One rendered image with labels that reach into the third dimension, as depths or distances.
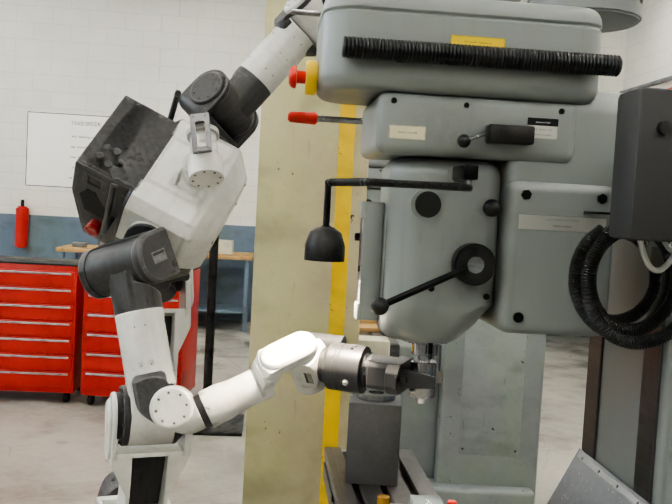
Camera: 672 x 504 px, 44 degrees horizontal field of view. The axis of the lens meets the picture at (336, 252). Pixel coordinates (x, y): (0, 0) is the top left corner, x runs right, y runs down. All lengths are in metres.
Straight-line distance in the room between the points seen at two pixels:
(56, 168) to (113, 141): 9.07
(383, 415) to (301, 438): 1.43
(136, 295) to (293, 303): 1.71
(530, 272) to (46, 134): 9.66
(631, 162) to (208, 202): 0.83
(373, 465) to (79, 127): 9.10
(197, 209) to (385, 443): 0.69
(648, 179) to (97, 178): 1.01
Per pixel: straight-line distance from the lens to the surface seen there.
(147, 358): 1.56
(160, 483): 2.18
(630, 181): 1.23
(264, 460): 3.36
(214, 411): 1.57
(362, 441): 1.94
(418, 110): 1.39
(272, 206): 3.20
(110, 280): 1.60
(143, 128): 1.74
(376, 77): 1.38
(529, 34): 1.44
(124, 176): 1.67
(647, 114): 1.23
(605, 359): 1.72
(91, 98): 10.75
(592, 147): 1.48
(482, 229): 1.43
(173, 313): 2.01
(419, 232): 1.41
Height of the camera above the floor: 1.54
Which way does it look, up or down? 3 degrees down
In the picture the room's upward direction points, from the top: 3 degrees clockwise
